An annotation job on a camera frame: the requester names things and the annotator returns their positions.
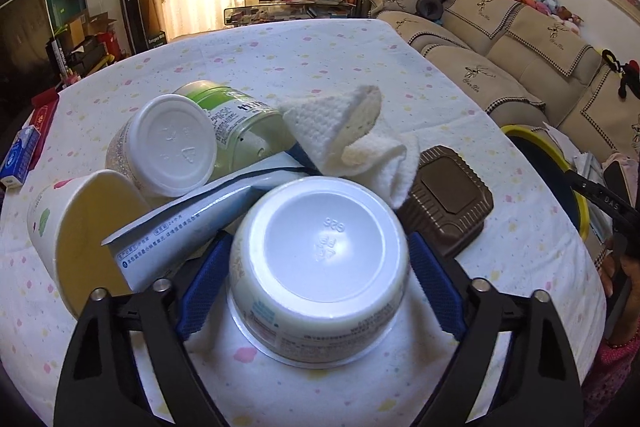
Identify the black red plush toy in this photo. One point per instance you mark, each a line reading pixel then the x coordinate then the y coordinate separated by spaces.
pixel 625 74

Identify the glass coffee table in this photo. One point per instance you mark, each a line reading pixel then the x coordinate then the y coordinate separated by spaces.
pixel 280 13

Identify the brown plastic tray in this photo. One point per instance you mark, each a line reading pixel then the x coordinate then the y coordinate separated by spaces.
pixel 445 197

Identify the white paper towel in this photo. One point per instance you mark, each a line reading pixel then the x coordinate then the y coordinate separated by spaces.
pixel 320 127

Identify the black printed box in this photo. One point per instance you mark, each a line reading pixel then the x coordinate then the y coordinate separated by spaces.
pixel 156 41

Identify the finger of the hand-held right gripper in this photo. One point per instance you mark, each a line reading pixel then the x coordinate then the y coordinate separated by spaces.
pixel 580 183

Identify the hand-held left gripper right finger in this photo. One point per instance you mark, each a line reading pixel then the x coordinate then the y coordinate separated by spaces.
pixel 435 287

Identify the green label bottle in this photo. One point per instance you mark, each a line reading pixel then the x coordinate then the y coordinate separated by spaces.
pixel 235 107

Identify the black curved television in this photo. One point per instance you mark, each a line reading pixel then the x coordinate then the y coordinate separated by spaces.
pixel 22 37

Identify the white blue toothpaste tube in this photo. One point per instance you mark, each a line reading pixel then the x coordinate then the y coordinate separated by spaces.
pixel 200 217

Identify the black yellow-rimmed trash bin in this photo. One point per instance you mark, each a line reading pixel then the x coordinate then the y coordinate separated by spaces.
pixel 545 167

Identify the open cardboard boxes pile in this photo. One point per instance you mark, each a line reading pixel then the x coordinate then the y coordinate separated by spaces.
pixel 92 32

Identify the person's right hand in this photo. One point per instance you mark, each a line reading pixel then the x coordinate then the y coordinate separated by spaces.
pixel 606 267

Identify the dotted paper cup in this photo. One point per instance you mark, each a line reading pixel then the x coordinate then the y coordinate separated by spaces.
pixel 85 227

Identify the beige sofa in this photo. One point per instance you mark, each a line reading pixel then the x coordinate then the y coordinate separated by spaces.
pixel 520 52

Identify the red flat box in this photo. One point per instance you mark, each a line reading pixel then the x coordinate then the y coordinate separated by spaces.
pixel 42 122

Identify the blue tissue packet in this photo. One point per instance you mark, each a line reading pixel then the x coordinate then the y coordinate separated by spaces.
pixel 19 157

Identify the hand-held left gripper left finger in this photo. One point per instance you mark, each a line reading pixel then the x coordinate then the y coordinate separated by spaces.
pixel 205 287

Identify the white dotted tablecloth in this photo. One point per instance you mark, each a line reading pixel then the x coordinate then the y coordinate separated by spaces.
pixel 300 57

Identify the white printed plastic bowl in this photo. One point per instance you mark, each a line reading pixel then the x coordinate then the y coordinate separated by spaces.
pixel 320 247

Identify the tall black printed carton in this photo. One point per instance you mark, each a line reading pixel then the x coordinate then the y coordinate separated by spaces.
pixel 57 57

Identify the crumpled white paper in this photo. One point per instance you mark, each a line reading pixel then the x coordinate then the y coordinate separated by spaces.
pixel 575 152

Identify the black tower fan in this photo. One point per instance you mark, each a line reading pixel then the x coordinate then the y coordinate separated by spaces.
pixel 127 17

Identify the grey round cushion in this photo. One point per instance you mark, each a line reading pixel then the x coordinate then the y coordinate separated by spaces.
pixel 431 6

